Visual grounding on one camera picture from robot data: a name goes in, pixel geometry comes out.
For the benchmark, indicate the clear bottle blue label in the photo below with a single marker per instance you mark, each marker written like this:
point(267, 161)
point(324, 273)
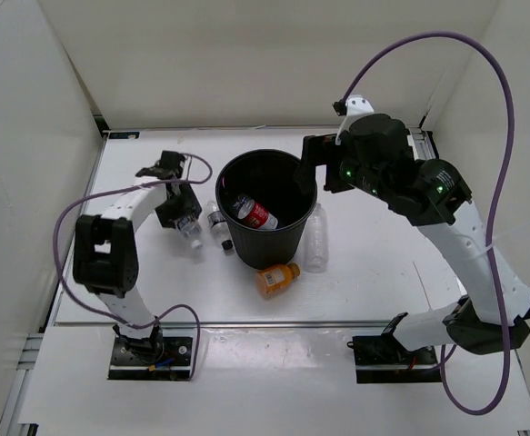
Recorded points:
point(190, 229)

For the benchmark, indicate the clear bottle black cap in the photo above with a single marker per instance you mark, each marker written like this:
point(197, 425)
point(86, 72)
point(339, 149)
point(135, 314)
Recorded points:
point(218, 226)

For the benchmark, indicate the clear bottle red label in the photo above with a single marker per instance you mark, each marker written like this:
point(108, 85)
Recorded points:
point(253, 214)

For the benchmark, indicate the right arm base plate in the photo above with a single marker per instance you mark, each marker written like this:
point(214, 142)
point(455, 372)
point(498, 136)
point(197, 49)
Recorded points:
point(376, 364)

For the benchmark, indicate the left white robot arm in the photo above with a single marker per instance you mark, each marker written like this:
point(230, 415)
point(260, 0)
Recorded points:
point(105, 258)

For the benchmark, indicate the black plastic bin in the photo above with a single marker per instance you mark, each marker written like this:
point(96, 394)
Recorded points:
point(264, 207)

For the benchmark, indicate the orange juice bottle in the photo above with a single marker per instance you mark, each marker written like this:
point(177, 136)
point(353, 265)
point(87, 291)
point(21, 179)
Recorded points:
point(275, 279)

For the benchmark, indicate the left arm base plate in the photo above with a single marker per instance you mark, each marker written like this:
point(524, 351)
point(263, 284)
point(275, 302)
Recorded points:
point(171, 362)

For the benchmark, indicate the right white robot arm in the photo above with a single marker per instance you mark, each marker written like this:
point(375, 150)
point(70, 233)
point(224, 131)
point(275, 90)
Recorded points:
point(439, 204)

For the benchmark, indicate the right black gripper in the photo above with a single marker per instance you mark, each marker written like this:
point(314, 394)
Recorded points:
point(318, 152)

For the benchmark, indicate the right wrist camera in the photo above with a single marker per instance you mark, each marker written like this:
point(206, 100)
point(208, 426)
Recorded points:
point(354, 105)

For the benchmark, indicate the clear unlabelled plastic bottle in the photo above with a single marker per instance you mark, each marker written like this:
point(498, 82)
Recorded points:
point(316, 241)

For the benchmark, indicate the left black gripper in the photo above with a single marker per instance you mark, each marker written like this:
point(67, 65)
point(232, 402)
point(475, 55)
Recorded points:
point(190, 204)

